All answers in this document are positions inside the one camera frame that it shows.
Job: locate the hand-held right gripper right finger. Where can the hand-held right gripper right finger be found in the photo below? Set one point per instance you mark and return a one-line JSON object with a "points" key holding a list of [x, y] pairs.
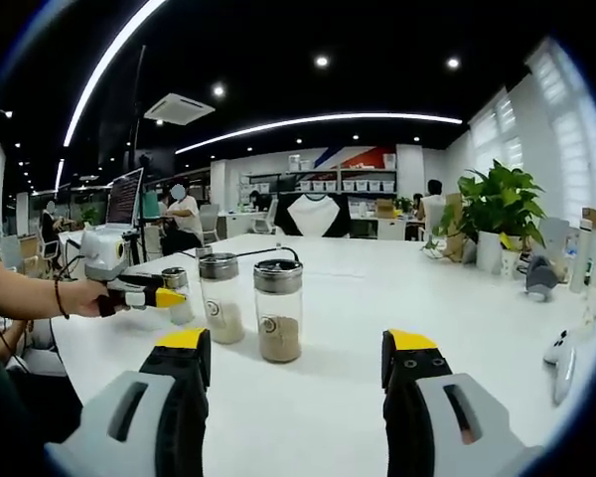
{"points": [[457, 442]]}

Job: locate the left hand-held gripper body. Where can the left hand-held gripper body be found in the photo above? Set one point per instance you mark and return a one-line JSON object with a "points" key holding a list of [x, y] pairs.
{"points": [[102, 253]]}

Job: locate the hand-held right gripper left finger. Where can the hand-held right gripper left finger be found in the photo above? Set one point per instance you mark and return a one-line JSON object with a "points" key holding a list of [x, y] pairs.
{"points": [[129, 437]]}

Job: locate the short seasoning bottle white powder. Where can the short seasoning bottle white powder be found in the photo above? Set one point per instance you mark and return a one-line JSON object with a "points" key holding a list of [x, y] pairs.
{"points": [[183, 315]]}

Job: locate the tall seasoning bottle pale powder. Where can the tall seasoning bottle pale powder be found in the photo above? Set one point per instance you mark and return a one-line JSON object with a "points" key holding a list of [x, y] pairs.
{"points": [[226, 325]]}

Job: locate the tall seasoning bottle brown powder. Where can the tall seasoning bottle brown powder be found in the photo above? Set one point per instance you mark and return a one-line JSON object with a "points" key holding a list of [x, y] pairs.
{"points": [[279, 343]]}

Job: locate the person's left hand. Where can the person's left hand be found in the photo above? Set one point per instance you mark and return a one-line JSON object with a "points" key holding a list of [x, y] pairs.
{"points": [[87, 303]]}

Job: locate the green floor plant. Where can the green floor plant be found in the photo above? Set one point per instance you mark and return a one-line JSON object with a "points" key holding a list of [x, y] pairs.
{"points": [[90, 215]]}

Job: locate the white laptop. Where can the white laptop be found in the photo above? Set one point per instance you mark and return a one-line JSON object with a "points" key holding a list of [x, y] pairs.
{"points": [[124, 196]]}

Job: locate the teal board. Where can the teal board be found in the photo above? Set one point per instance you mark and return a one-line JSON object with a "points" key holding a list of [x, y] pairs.
{"points": [[150, 205]]}

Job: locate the person's dark green clothing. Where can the person's dark green clothing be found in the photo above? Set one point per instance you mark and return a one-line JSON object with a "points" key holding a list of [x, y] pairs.
{"points": [[25, 407]]}

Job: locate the white office desk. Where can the white office desk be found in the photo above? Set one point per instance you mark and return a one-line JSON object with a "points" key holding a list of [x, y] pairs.
{"points": [[238, 223]]}

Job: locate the white game controller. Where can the white game controller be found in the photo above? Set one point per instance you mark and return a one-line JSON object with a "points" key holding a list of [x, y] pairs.
{"points": [[561, 363]]}

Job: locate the white office chair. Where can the white office chair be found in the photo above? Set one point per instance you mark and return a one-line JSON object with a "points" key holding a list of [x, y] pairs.
{"points": [[265, 218]]}

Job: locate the ceiling air conditioner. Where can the ceiling air conditioner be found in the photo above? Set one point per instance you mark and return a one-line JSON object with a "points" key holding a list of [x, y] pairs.
{"points": [[179, 108]]}

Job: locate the black and white shirt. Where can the black and white shirt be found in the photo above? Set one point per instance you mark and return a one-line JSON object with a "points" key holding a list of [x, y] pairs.
{"points": [[312, 216]]}

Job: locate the white ceiling light strip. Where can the white ceiling light strip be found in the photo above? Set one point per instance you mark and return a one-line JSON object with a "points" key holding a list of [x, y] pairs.
{"points": [[99, 69], [318, 119]]}

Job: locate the grey rounded device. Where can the grey rounded device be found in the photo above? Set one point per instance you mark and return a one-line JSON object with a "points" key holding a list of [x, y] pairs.
{"points": [[541, 278]]}

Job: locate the small white plant pot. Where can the small white plant pot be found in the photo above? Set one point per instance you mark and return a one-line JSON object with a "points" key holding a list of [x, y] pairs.
{"points": [[510, 261]]}

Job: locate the brown paper bag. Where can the brown paper bag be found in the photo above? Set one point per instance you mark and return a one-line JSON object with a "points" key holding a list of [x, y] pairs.
{"points": [[456, 233]]}

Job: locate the white tall tumbler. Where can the white tall tumbler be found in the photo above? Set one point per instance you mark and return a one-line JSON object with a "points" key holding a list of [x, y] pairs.
{"points": [[582, 258]]}

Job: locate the grey metal shelf unit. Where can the grey metal shelf unit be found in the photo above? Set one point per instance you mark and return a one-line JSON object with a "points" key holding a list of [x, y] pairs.
{"points": [[338, 171]]}

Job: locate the row of white storage boxes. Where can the row of white storage boxes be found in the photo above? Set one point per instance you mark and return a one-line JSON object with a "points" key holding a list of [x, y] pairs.
{"points": [[347, 185]]}

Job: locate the small green desk plant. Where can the small green desk plant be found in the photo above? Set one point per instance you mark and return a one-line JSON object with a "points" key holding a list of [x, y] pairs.
{"points": [[403, 205]]}

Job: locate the brown cardboard box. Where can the brown cardboard box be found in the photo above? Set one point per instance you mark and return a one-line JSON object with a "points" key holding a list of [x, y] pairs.
{"points": [[385, 207]]}

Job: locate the green potted plant white pot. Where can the green potted plant white pot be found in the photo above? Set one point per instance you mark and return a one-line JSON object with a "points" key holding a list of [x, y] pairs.
{"points": [[501, 199]]}

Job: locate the round ceiling spotlights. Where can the round ceiling spotlights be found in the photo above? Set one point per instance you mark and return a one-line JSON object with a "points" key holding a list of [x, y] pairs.
{"points": [[321, 61]]}

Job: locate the narrow white window blind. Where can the narrow white window blind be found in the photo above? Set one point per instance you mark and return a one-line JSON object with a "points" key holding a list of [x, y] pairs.
{"points": [[499, 139]]}

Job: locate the wide white window blind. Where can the wide white window blind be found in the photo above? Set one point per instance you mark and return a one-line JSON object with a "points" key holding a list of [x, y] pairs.
{"points": [[576, 139]]}

